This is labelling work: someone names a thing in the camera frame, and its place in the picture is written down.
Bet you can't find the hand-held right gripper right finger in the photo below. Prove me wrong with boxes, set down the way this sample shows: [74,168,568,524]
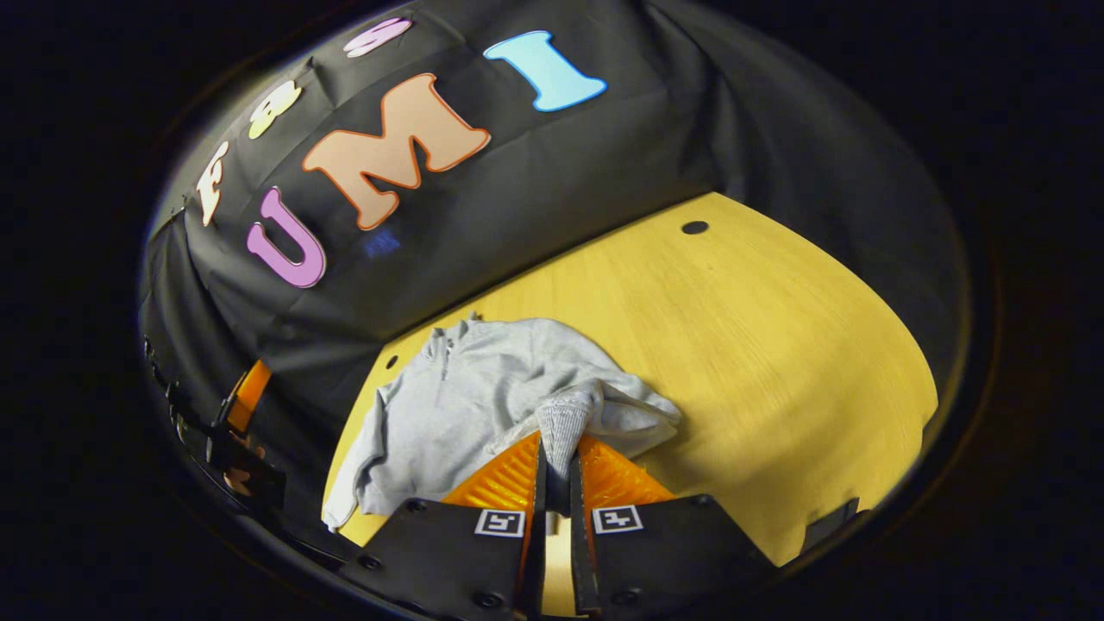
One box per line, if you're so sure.
[569,436,777,615]

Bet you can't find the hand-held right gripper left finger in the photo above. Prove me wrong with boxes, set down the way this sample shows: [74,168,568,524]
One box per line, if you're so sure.
[341,431,549,621]

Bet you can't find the grey zip-neck sweatshirt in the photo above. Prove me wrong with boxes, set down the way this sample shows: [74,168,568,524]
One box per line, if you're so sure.
[323,312,682,531]

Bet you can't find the black backdrop cloth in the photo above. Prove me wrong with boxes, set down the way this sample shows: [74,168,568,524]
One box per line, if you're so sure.
[138,0,974,561]

